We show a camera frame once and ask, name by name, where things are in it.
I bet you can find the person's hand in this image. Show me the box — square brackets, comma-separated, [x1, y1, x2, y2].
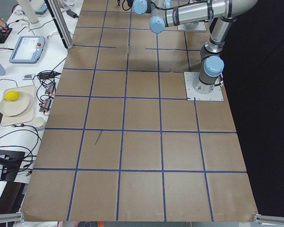
[0, 20, 7, 27]

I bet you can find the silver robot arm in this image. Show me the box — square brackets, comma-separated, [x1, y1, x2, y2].
[127, 0, 257, 95]

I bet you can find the black controller device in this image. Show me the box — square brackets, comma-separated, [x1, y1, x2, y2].
[0, 28, 12, 44]

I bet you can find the white cylinder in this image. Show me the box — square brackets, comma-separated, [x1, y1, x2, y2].
[17, 0, 39, 24]

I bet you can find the blue teach pendant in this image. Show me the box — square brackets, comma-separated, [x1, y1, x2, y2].
[9, 35, 45, 64]
[29, 0, 47, 15]

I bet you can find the small colourful card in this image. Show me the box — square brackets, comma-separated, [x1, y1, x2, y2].
[22, 74, 35, 80]

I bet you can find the black power adapter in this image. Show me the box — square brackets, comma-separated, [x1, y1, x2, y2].
[66, 9, 79, 18]

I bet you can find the yellow lemon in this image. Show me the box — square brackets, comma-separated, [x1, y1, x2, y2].
[4, 90, 20, 102]

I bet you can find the upper usb hub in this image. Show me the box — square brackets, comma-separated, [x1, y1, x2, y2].
[44, 81, 56, 94]

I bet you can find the usb hub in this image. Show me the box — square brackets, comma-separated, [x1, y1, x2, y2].
[44, 81, 56, 94]
[39, 98, 52, 113]

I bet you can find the beige plate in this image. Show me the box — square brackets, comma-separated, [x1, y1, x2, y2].
[0, 92, 30, 116]

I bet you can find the lower usb hub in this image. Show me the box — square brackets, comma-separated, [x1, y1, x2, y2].
[39, 98, 52, 113]

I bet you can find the beige tray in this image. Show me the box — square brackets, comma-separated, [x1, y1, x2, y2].
[0, 85, 36, 126]

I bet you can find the white paper cup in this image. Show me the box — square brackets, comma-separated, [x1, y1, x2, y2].
[32, 117, 46, 130]

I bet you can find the aluminium frame post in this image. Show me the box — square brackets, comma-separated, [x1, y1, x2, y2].
[45, 0, 73, 49]

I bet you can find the black camera stand base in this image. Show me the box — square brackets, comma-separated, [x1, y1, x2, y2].
[0, 150, 25, 182]

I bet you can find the left bottom aluminium bracket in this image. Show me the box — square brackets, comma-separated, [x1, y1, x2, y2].
[0, 212, 25, 223]

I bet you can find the aluminium bracket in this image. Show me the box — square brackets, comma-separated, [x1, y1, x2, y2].
[0, 212, 25, 223]
[253, 214, 284, 226]

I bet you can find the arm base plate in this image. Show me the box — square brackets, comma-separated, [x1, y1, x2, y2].
[177, 21, 206, 32]
[184, 72, 224, 102]

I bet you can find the right bottom aluminium bracket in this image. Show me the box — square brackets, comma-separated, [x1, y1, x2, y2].
[253, 214, 284, 226]

